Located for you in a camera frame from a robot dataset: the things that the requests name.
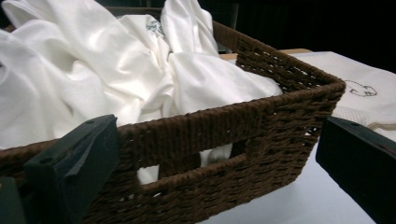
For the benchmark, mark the white cloth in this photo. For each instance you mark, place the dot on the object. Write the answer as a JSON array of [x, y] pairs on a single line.
[[93, 62]]

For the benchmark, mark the brown woven basket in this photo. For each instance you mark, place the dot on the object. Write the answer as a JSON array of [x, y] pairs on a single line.
[[218, 124]]

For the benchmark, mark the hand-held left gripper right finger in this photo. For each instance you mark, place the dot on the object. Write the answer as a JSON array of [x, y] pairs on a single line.
[[358, 155]]

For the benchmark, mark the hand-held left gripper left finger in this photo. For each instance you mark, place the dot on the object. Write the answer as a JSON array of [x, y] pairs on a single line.
[[71, 161]]

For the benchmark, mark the cream waffle towel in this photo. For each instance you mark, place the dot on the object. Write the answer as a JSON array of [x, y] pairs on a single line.
[[358, 71]]

